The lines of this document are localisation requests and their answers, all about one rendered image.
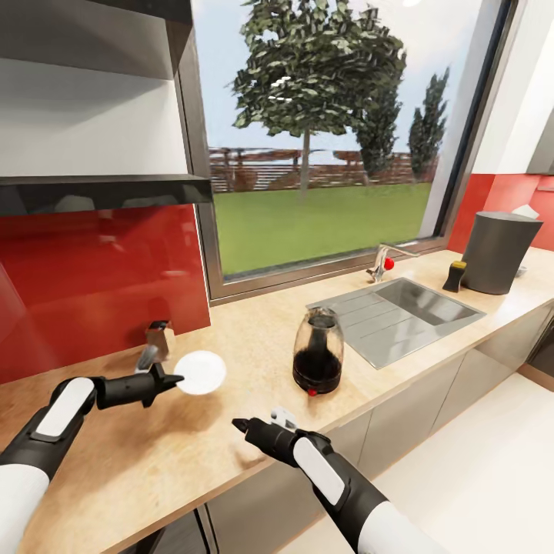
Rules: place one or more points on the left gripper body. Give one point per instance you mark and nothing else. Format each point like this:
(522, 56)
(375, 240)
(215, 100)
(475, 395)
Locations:
(143, 387)

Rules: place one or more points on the paper coffee filter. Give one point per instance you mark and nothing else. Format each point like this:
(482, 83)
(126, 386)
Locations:
(526, 210)

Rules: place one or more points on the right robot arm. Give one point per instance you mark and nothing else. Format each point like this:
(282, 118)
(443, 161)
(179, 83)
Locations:
(370, 523)

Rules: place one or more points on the bottle of coffee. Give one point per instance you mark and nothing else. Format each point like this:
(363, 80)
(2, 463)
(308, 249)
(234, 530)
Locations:
(456, 271)

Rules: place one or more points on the coffee cup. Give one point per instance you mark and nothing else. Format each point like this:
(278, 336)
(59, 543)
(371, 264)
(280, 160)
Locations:
(522, 270)

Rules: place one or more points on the saucer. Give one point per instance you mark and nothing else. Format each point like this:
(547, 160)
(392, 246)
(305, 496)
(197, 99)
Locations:
(203, 372)

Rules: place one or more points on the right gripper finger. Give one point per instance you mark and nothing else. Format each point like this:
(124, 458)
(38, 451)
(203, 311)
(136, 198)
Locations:
(242, 424)

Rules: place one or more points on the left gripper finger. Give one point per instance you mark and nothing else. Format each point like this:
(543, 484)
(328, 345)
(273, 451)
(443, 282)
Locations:
(166, 388)
(172, 379)

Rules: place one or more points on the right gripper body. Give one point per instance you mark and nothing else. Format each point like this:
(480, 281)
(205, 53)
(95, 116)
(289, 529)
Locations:
(264, 435)

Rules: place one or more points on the electric kettle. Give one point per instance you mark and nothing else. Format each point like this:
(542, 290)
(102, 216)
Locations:
(318, 352)

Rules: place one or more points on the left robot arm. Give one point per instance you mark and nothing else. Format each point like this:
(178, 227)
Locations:
(33, 457)

